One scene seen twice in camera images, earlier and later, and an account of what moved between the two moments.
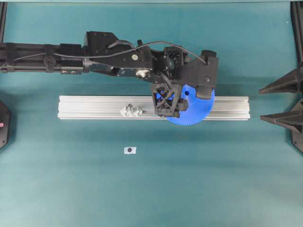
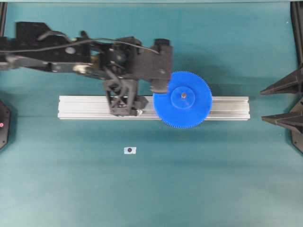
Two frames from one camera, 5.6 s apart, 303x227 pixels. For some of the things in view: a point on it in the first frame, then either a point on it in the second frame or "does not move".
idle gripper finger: [291, 82] does not move
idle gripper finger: [293, 118] does not move
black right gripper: [171, 60] to [123, 57]
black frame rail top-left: [3, 12] does not move
